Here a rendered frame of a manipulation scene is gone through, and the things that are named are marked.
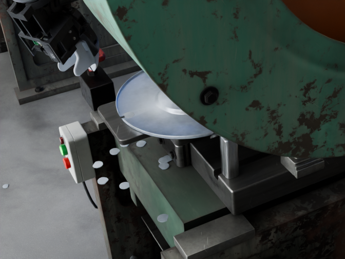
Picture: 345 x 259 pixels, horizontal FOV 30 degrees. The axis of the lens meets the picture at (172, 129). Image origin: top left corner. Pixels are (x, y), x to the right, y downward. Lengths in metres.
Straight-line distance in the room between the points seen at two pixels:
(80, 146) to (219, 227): 0.46
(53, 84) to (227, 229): 1.86
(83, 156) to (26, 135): 1.17
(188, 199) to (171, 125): 0.15
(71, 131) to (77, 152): 0.05
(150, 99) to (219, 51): 0.63
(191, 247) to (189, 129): 0.22
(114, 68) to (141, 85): 1.62
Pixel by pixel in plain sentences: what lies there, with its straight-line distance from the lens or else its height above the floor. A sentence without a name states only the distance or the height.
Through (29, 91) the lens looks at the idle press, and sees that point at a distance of 2.93.
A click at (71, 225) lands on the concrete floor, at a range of 2.22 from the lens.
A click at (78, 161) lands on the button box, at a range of 1.55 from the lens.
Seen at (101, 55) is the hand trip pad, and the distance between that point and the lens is 1.55.
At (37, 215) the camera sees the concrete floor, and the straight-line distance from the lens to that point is 2.29.
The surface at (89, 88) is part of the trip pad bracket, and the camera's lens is 1.54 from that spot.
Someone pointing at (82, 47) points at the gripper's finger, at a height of 0.99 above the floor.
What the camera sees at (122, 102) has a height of 0.78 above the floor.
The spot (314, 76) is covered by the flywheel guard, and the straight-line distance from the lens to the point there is 0.79.
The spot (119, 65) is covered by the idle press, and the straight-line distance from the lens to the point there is 2.99.
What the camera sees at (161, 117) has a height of 0.78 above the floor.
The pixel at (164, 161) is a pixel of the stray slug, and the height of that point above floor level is 0.65.
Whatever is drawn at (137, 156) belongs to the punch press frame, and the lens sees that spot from 1.39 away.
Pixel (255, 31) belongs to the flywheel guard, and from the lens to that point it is 0.71.
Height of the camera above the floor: 1.49
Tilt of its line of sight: 35 degrees down
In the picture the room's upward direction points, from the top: 6 degrees counter-clockwise
